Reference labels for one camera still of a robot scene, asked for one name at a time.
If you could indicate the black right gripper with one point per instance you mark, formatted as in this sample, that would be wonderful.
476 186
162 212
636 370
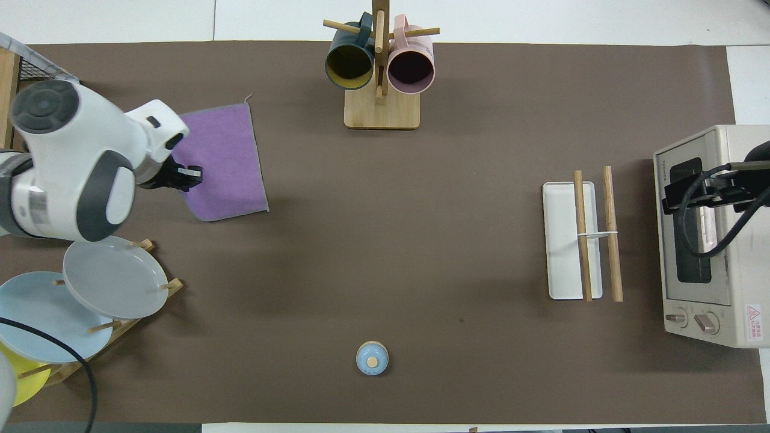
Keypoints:
722 189

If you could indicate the yellow plate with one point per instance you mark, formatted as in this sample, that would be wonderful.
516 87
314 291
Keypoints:
30 385

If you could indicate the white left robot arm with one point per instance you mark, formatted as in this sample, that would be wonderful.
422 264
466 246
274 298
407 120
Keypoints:
72 162

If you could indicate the wooden shelf box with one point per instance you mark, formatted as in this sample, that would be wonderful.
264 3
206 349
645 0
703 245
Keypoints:
6 90

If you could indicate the light blue plate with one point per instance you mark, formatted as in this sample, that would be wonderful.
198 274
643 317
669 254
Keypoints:
36 307

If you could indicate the white rectangular tray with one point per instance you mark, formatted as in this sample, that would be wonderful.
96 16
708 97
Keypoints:
562 240

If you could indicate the pink mug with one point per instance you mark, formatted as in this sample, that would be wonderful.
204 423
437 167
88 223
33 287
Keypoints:
411 69

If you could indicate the dark teal mug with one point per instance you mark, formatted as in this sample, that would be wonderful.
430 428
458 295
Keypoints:
349 63

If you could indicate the purple grey-backed towel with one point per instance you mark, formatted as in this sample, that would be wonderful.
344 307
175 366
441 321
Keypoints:
228 162

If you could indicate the brown table mat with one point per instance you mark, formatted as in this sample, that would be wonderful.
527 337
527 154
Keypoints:
391 240

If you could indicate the beige toaster oven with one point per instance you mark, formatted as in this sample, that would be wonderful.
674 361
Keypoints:
740 288

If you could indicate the wooden plate rack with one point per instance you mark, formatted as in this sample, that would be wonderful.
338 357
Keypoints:
171 287

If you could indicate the grey plate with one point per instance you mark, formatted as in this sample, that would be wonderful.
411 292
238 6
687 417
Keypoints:
114 279

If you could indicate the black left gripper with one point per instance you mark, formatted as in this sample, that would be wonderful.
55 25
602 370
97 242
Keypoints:
165 176

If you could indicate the wooden mug tree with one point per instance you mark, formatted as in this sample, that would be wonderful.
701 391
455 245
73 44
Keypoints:
382 111

